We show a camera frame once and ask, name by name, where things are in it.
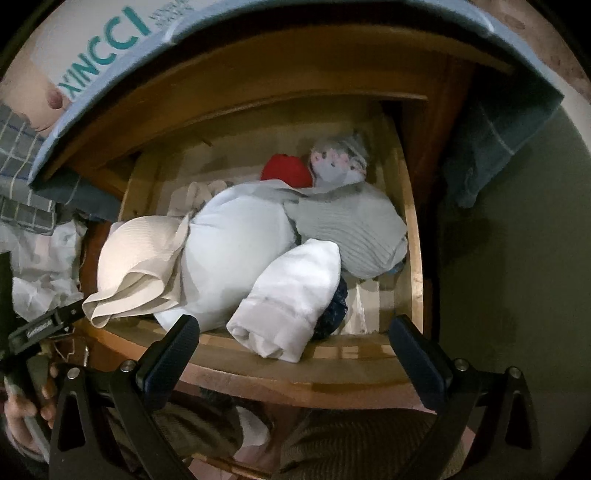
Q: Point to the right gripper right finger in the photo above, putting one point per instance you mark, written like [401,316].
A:
[426,364]

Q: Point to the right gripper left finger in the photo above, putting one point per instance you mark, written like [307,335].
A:
[160,367]

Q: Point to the wooden drawer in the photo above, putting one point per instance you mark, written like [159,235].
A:
[356,368]

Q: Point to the beige ribbed underwear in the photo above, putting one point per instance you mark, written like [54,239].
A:
[137,272]

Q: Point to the dark blue patterned sock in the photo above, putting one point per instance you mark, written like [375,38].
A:
[334,314]

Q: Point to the white sock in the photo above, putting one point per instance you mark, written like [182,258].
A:
[277,319]

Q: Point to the grey ribbed sock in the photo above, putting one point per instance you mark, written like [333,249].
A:
[361,220]

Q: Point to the light blue underwear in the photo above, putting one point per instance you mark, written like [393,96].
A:
[230,242]

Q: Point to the white small underwear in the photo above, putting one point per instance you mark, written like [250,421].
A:
[192,197]

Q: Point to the floral white underwear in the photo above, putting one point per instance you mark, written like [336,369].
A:
[339,160]

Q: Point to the person left hand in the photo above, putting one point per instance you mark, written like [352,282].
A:
[17,408]

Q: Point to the white crumpled cloth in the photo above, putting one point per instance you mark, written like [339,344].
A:
[45,267]

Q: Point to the grey plaid blanket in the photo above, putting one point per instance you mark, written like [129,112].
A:
[20,206]

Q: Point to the red sock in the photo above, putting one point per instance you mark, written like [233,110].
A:
[289,169]

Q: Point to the blue checked cloth cover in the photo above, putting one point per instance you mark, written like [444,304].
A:
[504,113]

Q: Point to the wooden nightstand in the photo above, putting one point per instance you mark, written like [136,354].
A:
[433,72]

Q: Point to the white XINCCI shoe box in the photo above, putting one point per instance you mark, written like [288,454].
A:
[75,45]

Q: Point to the floral beige bedsheet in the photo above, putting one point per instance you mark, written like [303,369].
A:
[544,39]

